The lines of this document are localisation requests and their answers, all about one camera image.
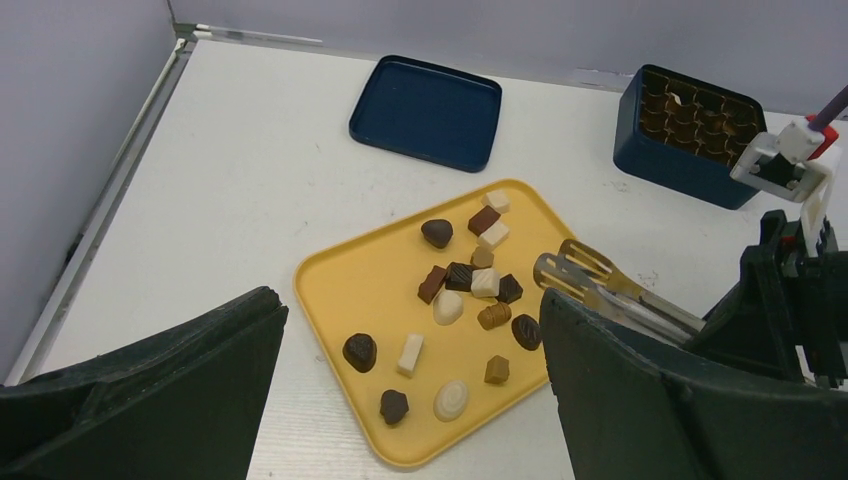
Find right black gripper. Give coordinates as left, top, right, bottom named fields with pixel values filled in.
left=685, top=210, right=847, bottom=388

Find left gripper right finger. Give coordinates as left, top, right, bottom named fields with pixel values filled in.
left=539, top=289, right=847, bottom=479

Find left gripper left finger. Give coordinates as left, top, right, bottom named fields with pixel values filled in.
left=1, top=286, right=289, bottom=479

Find metal serving tongs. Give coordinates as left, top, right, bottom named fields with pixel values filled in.
left=533, top=239, right=706, bottom=346

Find yellow plastic tray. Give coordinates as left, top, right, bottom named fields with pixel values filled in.
left=293, top=179, right=572, bottom=468

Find dark ribbed oval chocolate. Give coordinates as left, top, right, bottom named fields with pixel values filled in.
left=511, top=314, right=542, bottom=351

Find caramel small chocolate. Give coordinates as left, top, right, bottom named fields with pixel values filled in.
left=484, top=355, right=510, bottom=385

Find caramel barrel chocolate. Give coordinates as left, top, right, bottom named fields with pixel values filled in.
left=477, top=302, right=512, bottom=330

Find white swirl chocolate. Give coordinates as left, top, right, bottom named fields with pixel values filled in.
left=433, top=380, right=469, bottom=422

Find white shell chocolate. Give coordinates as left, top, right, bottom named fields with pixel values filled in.
left=470, top=268, right=500, bottom=298

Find dark blue chocolate box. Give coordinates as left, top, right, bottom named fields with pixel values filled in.
left=613, top=64, right=767, bottom=210

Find dark chocolate near edge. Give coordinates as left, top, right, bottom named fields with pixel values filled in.
left=379, top=389, right=409, bottom=426

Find white teardrop chocolate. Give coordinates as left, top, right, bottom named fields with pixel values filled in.
left=432, top=290, right=464, bottom=326

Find dark square ridged chocolate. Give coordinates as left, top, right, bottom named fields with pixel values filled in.
left=444, top=262, right=475, bottom=292

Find white bar chocolate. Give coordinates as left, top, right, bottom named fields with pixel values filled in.
left=396, top=333, right=424, bottom=378

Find brown bar chocolate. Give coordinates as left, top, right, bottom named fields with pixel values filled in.
left=417, top=265, right=448, bottom=305

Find brown rectangular chocolate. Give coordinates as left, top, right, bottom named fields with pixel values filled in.
left=467, top=205, right=501, bottom=236

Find white square chocolate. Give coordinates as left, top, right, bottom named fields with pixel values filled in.
left=482, top=189, right=511, bottom=214

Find dark round chocolate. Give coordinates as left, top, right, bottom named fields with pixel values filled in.
left=420, top=219, right=454, bottom=250

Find dark blue box lid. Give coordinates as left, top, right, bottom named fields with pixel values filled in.
left=348, top=55, right=503, bottom=173

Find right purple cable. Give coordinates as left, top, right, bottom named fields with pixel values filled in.
left=811, top=84, right=848, bottom=132

